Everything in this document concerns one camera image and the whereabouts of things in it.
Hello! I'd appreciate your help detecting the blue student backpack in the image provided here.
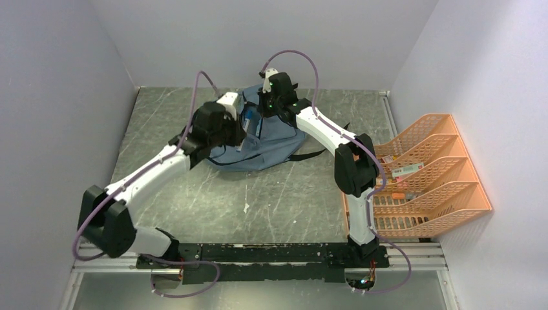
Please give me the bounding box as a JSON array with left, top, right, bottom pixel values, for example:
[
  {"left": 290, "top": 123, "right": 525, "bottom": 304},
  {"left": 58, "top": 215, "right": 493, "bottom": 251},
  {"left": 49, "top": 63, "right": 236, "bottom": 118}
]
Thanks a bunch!
[{"left": 205, "top": 85, "right": 326, "bottom": 172}]

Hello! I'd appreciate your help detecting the blue capped marker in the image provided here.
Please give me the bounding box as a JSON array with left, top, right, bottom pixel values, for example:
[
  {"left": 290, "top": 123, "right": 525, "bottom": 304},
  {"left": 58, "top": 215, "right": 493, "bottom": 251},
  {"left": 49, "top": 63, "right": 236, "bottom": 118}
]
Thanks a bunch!
[{"left": 236, "top": 115, "right": 251, "bottom": 152}]

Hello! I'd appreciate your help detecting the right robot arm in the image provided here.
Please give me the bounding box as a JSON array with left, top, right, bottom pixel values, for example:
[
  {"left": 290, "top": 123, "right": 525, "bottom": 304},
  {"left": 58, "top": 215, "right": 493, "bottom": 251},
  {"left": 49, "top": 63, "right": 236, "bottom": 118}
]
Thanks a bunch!
[{"left": 258, "top": 68, "right": 379, "bottom": 267}]

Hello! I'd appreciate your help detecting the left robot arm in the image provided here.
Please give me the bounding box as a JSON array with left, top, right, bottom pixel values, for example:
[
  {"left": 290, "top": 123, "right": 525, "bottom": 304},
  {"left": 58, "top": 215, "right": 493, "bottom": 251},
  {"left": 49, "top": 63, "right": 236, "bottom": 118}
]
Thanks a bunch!
[{"left": 78, "top": 92, "right": 246, "bottom": 269}]

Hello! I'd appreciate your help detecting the orange desk organizer tray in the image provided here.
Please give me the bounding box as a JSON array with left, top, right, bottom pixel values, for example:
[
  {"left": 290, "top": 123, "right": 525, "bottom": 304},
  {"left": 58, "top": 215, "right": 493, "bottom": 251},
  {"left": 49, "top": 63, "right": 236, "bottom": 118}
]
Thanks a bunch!
[{"left": 341, "top": 192, "right": 350, "bottom": 235}]

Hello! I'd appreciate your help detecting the teal box in rack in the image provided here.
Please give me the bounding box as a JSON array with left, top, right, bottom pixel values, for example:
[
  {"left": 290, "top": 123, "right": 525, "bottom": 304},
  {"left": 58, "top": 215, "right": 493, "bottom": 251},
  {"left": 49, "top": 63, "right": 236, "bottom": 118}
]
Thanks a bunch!
[{"left": 392, "top": 162, "right": 424, "bottom": 179}]

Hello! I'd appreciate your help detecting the orange plastic file rack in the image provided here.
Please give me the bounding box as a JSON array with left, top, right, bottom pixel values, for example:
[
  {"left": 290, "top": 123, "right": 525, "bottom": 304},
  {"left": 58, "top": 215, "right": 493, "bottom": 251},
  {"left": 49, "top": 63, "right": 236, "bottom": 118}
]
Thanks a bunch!
[{"left": 371, "top": 113, "right": 493, "bottom": 239}]

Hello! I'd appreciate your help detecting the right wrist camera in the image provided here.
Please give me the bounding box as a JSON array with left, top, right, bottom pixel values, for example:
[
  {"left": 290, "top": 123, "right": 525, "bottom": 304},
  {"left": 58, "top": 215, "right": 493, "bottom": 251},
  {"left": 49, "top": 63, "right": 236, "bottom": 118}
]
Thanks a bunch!
[{"left": 262, "top": 68, "right": 279, "bottom": 94}]

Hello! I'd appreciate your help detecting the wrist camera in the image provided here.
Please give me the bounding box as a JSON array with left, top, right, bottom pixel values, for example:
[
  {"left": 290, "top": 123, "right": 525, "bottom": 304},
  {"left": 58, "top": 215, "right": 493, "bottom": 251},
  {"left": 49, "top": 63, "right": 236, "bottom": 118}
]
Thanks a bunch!
[
  {"left": 262, "top": 68, "right": 279, "bottom": 94},
  {"left": 216, "top": 92, "right": 244, "bottom": 119}
]

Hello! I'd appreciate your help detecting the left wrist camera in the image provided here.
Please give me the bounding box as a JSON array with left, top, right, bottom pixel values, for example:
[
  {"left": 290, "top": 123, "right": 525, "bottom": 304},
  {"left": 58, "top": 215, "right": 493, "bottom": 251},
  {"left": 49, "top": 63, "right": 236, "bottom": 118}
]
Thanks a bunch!
[{"left": 216, "top": 92, "right": 244, "bottom": 119}]

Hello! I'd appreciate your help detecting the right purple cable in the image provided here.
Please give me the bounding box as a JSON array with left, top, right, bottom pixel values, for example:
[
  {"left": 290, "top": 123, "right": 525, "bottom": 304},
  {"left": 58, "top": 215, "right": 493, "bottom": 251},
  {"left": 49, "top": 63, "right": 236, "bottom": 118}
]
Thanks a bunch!
[{"left": 259, "top": 50, "right": 413, "bottom": 295}]

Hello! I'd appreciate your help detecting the purple cable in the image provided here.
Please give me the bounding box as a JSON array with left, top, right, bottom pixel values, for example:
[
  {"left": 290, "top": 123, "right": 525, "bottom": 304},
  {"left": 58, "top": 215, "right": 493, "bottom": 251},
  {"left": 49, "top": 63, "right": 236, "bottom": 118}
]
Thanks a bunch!
[
  {"left": 72, "top": 70, "right": 221, "bottom": 298},
  {"left": 259, "top": 50, "right": 413, "bottom": 295}
]

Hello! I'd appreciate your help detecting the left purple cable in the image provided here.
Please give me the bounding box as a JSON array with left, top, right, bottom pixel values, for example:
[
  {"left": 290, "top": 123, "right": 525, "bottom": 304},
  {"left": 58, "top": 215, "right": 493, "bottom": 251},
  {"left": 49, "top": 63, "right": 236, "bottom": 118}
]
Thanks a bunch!
[{"left": 72, "top": 70, "right": 221, "bottom": 298}]

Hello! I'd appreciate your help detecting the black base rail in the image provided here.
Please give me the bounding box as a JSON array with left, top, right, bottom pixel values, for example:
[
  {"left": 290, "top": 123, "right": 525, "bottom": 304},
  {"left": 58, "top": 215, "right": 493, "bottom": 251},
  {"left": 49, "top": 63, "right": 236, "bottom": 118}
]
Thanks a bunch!
[{"left": 136, "top": 242, "right": 390, "bottom": 284}]

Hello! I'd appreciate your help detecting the aluminium frame rail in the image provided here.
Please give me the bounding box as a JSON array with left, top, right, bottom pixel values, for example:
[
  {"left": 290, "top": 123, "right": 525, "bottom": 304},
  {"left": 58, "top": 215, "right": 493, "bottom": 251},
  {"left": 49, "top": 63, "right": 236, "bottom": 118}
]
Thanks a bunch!
[{"left": 72, "top": 242, "right": 448, "bottom": 273}]

